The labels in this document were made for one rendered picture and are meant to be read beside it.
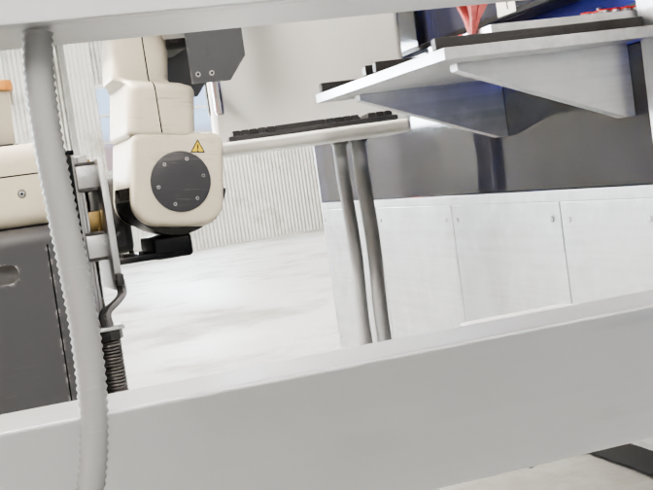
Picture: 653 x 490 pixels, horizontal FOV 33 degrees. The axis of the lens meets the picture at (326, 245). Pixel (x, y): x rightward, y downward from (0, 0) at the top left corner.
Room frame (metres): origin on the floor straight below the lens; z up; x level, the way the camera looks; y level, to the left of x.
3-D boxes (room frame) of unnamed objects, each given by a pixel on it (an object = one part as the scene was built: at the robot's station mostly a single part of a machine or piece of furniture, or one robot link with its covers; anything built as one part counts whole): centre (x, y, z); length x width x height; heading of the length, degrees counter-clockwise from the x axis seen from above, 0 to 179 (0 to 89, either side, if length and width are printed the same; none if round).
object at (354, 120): (2.66, 0.00, 0.82); 0.40 x 0.14 x 0.02; 96
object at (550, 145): (2.93, -0.31, 0.73); 1.98 x 0.01 x 0.25; 17
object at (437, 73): (2.23, -0.36, 0.87); 0.70 x 0.48 x 0.02; 17
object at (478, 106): (2.46, -0.27, 0.80); 0.34 x 0.03 x 0.13; 107
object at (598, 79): (1.99, -0.42, 0.80); 0.34 x 0.03 x 0.13; 107
